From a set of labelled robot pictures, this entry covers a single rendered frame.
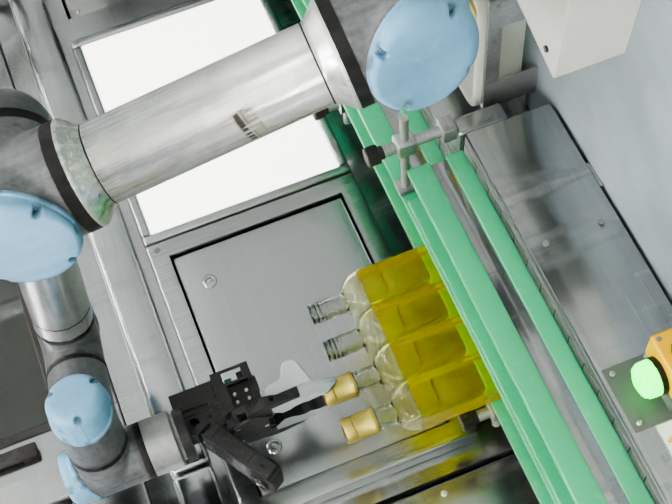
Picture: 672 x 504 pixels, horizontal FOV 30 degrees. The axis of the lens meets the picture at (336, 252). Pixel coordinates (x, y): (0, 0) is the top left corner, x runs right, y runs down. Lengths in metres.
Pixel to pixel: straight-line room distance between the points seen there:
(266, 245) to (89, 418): 0.50
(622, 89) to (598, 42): 0.11
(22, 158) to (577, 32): 0.57
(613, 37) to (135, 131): 0.52
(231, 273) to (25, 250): 0.70
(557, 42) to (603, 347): 0.38
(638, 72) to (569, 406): 0.39
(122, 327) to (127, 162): 0.70
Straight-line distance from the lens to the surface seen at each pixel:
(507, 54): 1.65
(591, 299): 1.54
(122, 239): 1.95
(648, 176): 1.48
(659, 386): 1.45
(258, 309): 1.85
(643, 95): 1.42
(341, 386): 1.63
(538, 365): 1.52
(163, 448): 1.61
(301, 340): 1.82
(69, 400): 1.53
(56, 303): 1.53
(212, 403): 1.64
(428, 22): 1.15
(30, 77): 2.19
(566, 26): 1.32
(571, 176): 1.62
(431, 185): 1.63
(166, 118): 1.20
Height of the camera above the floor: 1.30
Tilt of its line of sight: 7 degrees down
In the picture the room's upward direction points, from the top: 110 degrees counter-clockwise
